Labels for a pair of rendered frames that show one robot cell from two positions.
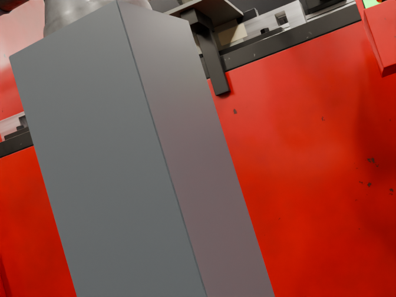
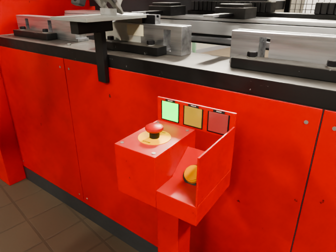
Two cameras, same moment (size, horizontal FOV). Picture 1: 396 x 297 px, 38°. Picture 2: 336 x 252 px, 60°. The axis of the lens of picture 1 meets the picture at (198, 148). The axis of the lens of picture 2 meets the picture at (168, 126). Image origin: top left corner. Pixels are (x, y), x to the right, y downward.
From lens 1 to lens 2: 105 cm
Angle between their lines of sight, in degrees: 34
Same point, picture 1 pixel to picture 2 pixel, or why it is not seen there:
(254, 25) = (149, 30)
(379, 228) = not seen: hidden behind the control
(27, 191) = (16, 73)
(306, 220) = not seen: hidden behind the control
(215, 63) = (101, 60)
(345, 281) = (142, 216)
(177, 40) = not seen: outside the picture
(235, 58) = (115, 61)
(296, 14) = (177, 37)
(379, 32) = (120, 166)
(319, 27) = (168, 72)
